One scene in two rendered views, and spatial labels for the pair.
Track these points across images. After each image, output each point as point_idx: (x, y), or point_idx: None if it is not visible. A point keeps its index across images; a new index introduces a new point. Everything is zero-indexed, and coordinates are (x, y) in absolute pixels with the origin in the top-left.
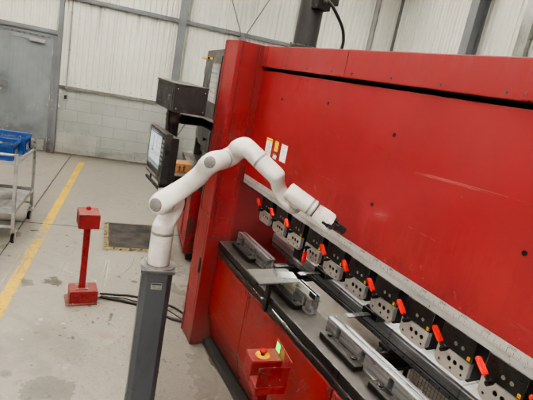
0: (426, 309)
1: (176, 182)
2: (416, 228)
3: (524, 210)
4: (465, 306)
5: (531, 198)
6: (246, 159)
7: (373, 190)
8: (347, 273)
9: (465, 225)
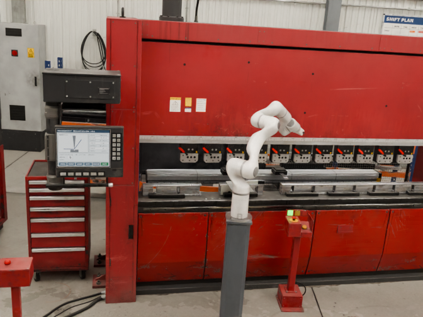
0: (349, 146)
1: (253, 150)
2: (337, 114)
3: (384, 91)
4: (366, 135)
5: (385, 86)
6: (279, 114)
7: (304, 105)
8: (300, 153)
9: (360, 104)
